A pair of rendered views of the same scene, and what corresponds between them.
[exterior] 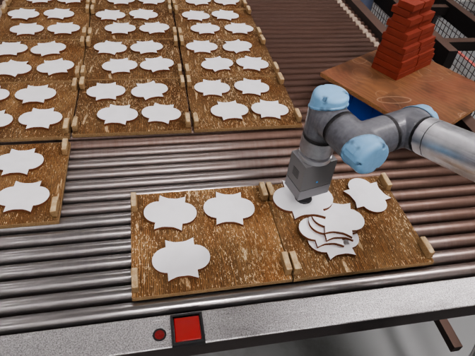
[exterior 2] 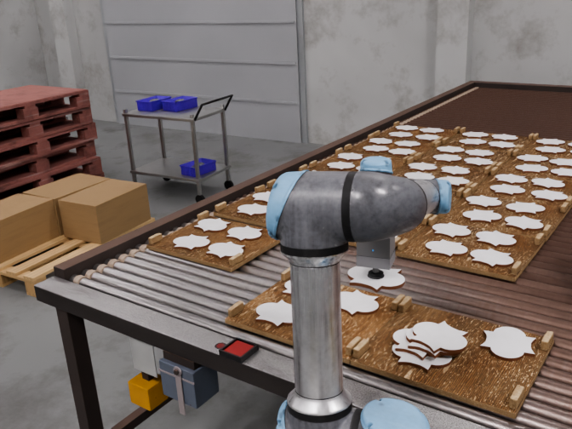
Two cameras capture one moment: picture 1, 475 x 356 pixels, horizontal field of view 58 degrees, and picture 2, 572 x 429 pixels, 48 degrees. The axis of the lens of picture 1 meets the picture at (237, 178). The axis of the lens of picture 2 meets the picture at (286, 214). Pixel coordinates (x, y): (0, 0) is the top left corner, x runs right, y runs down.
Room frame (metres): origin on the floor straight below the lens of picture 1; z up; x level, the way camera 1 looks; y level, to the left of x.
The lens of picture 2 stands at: (-0.35, -1.14, 1.85)
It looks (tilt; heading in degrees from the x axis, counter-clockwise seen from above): 21 degrees down; 50
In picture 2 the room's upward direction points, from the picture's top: 3 degrees counter-clockwise
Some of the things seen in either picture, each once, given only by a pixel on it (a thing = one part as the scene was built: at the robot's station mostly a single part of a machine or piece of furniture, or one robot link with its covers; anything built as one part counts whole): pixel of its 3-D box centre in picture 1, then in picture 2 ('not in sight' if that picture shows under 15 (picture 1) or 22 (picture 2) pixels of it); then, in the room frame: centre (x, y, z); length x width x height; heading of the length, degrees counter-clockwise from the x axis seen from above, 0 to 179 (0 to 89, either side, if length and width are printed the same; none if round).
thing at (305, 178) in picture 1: (309, 166); (378, 239); (0.75, -0.16, 1.23); 0.10 x 0.09 x 0.16; 28
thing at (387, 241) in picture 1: (342, 222); (453, 351); (0.86, -0.33, 0.93); 0.41 x 0.35 x 0.02; 105
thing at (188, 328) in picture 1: (187, 329); (238, 350); (0.48, 0.08, 0.92); 0.06 x 0.06 x 0.01; 14
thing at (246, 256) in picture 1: (206, 235); (317, 311); (0.75, 0.07, 0.93); 0.41 x 0.35 x 0.02; 105
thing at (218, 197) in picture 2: not in sight; (349, 144); (2.27, 1.40, 0.90); 4.04 x 0.06 x 0.10; 14
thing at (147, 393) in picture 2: not in sight; (145, 368); (0.37, 0.44, 0.74); 0.09 x 0.08 x 0.24; 104
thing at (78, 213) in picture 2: not in sight; (60, 226); (1.15, 3.25, 0.21); 1.18 x 0.81 x 0.43; 21
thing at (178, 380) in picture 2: not in sight; (187, 378); (0.42, 0.27, 0.77); 0.14 x 0.11 x 0.18; 104
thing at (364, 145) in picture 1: (362, 141); not in sight; (0.66, -0.23, 1.38); 0.11 x 0.11 x 0.08; 30
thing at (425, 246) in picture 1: (425, 246); (517, 397); (0.78, -0.55, 0.95); 0.06 x 0.02 x 0.03; 15
